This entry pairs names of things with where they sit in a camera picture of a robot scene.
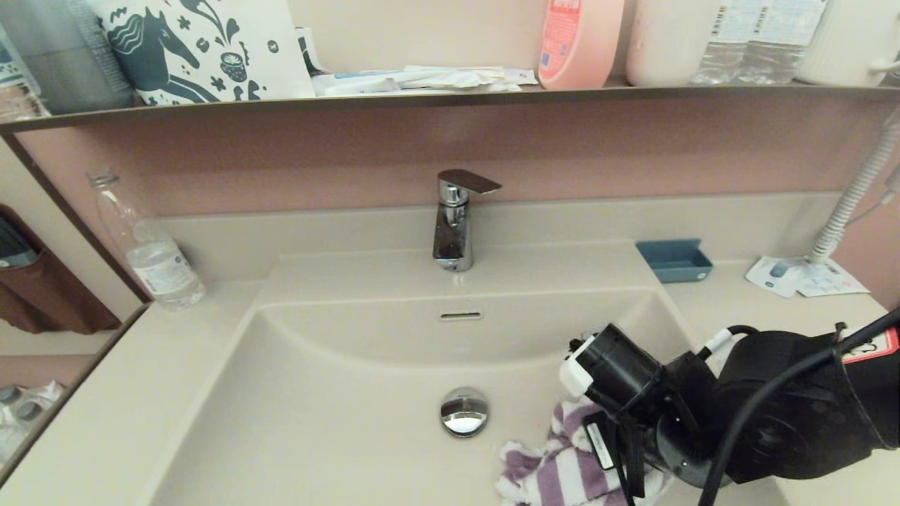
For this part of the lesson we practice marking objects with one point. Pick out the purple white striped towel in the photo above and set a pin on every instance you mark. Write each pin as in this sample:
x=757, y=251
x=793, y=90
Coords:
x=555, y=478

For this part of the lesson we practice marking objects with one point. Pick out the brown shelf ledge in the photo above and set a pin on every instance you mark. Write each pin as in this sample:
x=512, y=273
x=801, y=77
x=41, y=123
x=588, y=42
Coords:
x=450, y=100

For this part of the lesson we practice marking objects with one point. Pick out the dark grey item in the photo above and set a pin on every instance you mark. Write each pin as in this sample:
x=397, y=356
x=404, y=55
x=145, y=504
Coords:
x=14, y=249

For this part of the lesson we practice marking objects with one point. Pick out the clear plastic water bottle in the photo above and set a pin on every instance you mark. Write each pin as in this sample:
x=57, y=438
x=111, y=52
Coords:
x=160, y=268
x=721, y=49
x=777, y=49

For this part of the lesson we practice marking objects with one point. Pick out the chrome faucet body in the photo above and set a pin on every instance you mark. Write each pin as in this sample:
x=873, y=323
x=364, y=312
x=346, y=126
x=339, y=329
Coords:
x=452, y=235

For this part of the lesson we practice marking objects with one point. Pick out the white printed leaflet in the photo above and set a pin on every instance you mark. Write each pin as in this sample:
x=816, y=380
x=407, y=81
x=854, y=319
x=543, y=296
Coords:
x=837, y=282

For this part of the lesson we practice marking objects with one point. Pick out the small white sachet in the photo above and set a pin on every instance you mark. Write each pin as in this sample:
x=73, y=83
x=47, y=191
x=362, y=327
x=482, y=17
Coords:
x=522, y=76

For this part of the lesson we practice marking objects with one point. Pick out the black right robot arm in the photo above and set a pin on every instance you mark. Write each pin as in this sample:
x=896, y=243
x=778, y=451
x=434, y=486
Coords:
x=808, y=414

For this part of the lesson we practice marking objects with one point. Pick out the pink plastic bottle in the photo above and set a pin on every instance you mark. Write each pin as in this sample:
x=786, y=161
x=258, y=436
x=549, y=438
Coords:
x=580, y=42

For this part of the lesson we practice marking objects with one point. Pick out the flat white packet blue stripe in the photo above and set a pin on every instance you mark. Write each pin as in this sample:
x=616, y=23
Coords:
x=355, y=84

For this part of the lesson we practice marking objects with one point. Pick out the white cream container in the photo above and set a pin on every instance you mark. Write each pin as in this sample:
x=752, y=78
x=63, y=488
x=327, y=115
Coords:
x=668, y=42

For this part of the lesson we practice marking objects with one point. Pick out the white ribbed mug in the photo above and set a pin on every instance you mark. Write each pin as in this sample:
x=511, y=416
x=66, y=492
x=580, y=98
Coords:
x=847, y=35

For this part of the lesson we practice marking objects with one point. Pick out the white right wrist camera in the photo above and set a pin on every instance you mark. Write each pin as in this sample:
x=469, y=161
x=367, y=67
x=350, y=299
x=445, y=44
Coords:
x=576, y=371

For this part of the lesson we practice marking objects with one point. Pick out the white paper leaflets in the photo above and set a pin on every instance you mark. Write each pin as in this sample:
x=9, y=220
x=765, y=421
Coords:
x=773, y=275

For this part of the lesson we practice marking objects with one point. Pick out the white bag blue horse print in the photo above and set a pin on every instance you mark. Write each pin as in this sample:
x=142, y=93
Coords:
x=281, y=67

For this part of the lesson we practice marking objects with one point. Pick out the long white sachet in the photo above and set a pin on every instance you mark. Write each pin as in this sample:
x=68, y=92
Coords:
x=455, y=76

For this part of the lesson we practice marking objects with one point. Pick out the beige wash basin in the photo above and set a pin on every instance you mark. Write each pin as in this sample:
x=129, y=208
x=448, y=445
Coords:
x=316, y=436

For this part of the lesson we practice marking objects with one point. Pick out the clear printed packet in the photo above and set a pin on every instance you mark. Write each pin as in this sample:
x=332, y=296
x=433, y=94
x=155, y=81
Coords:
x=17, y=77

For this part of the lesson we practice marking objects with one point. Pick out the blue soap dish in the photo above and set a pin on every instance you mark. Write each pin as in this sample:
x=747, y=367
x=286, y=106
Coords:
x=675, y=263

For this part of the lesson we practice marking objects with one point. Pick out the chrome drain stopper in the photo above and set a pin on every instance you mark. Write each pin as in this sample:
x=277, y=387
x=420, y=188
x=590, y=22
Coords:
x=464, y=412

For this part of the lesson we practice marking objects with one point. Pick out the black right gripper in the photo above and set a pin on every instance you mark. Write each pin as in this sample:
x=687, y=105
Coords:
x=622, y=439

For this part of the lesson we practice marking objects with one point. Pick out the clear wrapped bottles pack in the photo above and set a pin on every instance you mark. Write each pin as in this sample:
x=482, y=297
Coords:
x=24, y=422

